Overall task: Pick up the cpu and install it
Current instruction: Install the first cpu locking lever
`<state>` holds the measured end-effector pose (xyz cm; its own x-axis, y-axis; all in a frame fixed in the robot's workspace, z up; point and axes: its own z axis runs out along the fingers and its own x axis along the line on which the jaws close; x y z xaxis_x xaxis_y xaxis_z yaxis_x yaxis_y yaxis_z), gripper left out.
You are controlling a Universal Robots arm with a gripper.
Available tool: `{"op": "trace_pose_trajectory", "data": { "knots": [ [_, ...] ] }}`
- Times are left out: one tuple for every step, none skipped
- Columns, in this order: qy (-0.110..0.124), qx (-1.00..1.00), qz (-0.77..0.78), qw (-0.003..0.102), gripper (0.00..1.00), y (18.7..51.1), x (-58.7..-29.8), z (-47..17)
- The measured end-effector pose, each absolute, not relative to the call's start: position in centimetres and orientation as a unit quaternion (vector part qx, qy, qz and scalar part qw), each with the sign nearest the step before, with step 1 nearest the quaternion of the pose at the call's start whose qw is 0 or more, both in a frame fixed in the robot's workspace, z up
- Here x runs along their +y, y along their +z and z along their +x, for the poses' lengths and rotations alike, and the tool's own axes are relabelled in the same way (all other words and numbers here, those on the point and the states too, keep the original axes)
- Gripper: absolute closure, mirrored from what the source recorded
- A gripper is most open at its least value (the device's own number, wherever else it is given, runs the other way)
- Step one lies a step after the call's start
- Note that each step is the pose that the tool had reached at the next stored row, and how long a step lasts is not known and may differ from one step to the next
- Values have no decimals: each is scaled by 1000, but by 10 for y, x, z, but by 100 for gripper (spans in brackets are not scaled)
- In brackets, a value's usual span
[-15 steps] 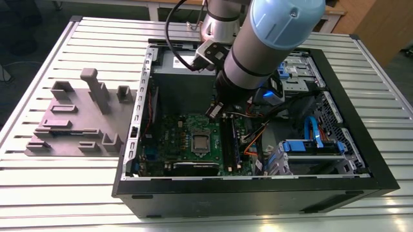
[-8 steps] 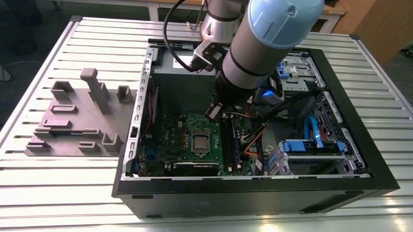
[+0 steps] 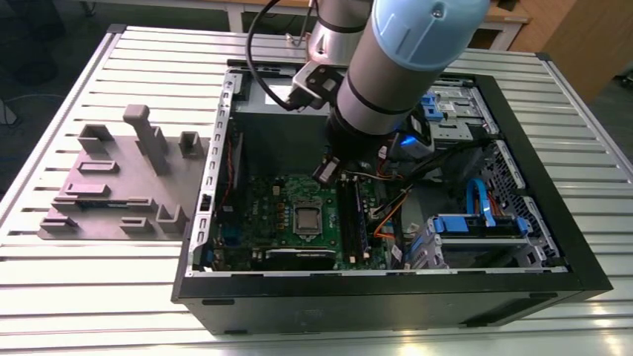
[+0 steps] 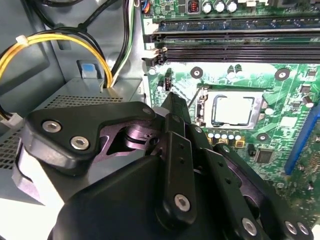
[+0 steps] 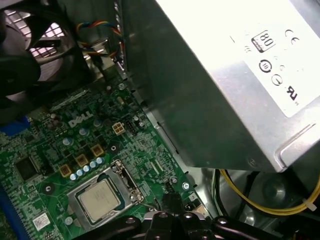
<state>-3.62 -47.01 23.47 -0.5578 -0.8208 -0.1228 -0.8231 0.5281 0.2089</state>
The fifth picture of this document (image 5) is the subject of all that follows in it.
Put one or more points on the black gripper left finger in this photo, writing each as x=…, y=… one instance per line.
x=155, y=227

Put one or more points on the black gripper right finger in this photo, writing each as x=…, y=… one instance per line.
x=197, y=227

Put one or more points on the CPU with silver top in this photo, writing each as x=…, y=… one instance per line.
x=100, y=200

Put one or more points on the CPU socket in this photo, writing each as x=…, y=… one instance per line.
x=114, y=166

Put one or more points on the green motherboard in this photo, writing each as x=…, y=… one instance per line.
x=140, y=150

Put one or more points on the black PC case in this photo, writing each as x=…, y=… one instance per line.
x=272, y=190

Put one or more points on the white four-pin power socket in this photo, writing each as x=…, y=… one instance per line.
x=118, y=128

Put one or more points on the white barcode sticker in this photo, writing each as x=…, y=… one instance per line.
x=41, y=221

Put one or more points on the grey power supply unit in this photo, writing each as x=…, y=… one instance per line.
x=212, y=100

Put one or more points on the square black board chip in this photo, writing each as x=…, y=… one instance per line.
x=25, y=168

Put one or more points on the blue expansion slot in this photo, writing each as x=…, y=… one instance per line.
x=12, y=215

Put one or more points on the blue board connector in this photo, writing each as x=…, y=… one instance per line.
x=15, y=127

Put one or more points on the black case fan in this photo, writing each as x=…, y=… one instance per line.
x=15, y=70

